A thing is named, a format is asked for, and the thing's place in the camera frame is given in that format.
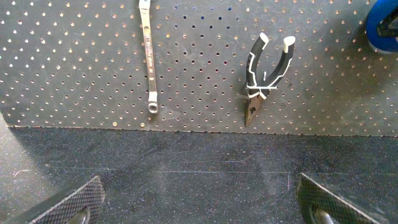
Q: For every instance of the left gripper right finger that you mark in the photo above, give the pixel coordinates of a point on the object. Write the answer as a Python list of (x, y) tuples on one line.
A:
[(329, 202)]

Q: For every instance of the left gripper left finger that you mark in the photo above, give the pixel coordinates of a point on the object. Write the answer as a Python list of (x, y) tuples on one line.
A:
[(68, 202)]

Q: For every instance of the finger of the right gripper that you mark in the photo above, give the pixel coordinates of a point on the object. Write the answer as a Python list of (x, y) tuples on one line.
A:
[(388, 26)]

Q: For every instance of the roll of blue tape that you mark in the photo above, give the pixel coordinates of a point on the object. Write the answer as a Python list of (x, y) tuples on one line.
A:
[(373, 28)]

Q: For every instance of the black and white pliers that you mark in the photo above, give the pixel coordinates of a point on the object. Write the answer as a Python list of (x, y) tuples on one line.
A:
[(252, 109)]

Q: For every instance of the black pegboard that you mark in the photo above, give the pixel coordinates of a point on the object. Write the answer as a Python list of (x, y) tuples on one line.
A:
[(62, 77)]

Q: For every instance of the metal hook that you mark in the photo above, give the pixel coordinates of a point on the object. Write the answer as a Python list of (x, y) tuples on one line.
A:
[(261, 87)]

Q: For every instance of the wrench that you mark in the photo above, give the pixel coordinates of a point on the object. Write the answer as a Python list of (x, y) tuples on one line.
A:
[(149, 56)]

